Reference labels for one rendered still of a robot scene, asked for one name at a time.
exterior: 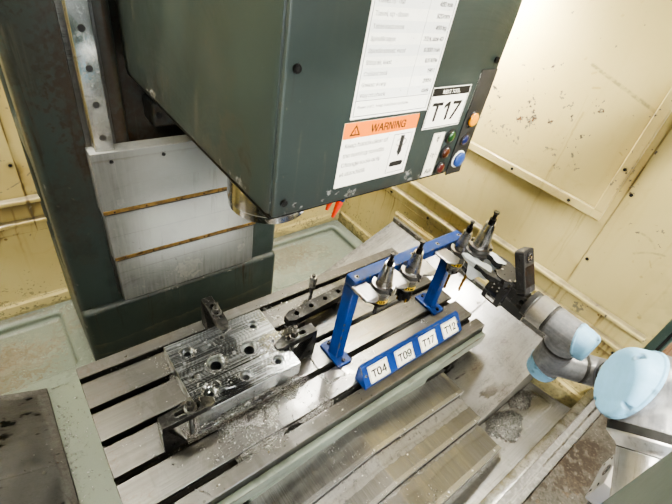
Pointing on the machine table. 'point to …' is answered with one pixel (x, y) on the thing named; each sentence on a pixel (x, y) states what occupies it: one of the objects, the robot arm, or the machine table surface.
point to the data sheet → (401, 56)
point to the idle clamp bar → (314, 306)
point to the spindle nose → (251, 207)
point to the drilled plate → (226, 399)
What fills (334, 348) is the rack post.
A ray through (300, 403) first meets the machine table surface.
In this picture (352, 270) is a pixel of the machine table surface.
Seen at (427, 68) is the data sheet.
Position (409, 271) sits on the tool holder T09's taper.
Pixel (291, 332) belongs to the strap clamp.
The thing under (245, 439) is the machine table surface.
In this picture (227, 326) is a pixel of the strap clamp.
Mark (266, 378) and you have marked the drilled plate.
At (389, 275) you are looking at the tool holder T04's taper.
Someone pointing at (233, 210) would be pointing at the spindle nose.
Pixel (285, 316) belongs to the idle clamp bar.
